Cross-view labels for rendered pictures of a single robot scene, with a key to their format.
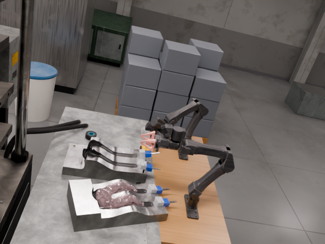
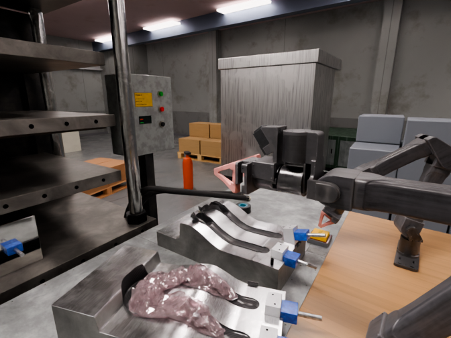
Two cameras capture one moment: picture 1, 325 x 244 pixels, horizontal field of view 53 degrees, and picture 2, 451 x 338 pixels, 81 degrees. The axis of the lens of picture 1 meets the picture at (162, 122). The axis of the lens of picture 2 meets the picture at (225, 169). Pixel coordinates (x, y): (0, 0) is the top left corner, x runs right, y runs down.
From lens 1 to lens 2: 133 cm
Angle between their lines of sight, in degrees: 44
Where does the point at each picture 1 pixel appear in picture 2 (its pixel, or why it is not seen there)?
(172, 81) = (420, 166)
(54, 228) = (45, 322)
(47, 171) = (145, 238)
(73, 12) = (300, 114)
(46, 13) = (276, 119)
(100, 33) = (343, 143)
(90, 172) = (188, 247)
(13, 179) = (101, 239)
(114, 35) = not seen: hidden behind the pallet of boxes
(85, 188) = (131, 262)
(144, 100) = not seen: hidden behind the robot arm
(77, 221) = (56, 319)
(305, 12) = not seen: outside the picture
